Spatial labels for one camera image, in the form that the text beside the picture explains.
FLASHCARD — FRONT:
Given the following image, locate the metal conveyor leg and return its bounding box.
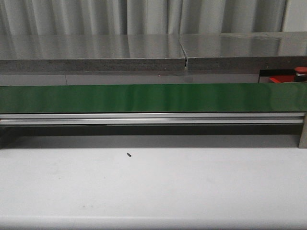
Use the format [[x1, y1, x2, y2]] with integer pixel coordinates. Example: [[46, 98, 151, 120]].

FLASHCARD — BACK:
[[298, 114, 307, 149], [0, 127, 8, 149]]

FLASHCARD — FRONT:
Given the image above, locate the red plastic tray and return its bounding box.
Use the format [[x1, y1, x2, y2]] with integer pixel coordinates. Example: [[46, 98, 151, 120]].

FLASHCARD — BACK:
[[269, 75, 307, 83]]

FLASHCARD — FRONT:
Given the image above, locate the green conveyor belt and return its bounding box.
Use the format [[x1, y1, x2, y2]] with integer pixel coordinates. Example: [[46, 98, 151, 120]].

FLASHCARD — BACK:
[[0, 83, 307, 114]]

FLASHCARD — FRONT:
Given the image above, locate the grey stone slab right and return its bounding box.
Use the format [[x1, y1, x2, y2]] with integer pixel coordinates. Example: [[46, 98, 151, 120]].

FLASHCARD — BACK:
[[179, 32, 307, 71]]

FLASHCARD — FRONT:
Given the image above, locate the grey pleated curtain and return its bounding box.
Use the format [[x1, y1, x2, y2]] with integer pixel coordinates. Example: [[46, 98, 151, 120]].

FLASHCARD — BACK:
[[0, 0, 307, 36]]

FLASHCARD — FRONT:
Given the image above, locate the aluminium conveyor frame rail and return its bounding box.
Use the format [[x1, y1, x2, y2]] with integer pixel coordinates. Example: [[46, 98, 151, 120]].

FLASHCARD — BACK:
[[0, 112, 306, 126]]

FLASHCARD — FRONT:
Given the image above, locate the grey stone slab left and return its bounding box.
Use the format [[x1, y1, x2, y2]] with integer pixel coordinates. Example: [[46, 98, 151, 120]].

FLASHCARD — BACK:
[[0, 34, 186, 72]]

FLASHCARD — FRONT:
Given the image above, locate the left metal conveyor leg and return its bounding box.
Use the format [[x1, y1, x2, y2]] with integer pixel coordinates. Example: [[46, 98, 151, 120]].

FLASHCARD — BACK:
[[0, 127, 8, 149]]

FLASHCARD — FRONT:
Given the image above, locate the right metal conveyor leg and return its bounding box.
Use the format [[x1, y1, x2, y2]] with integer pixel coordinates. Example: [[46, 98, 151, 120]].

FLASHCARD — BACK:
[[298, 114, 307, 149]]

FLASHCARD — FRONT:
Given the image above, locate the grey stone slab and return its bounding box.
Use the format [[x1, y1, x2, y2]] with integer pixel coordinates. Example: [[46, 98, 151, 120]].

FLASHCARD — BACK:
[[179, 32, 307, 71], [0, 34, 186, 72]]

